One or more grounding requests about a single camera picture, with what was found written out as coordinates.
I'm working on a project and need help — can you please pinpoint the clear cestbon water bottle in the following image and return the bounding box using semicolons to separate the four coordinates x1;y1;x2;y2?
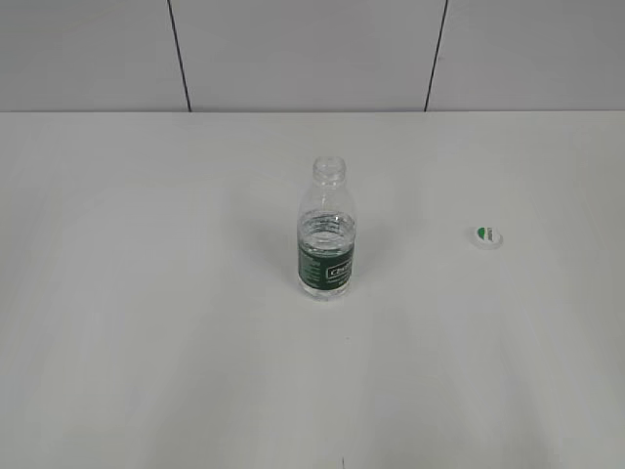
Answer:
297;156;356;300

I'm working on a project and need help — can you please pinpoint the white green bottle cap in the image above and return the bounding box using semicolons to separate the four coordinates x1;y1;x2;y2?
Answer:
471;226;504;250

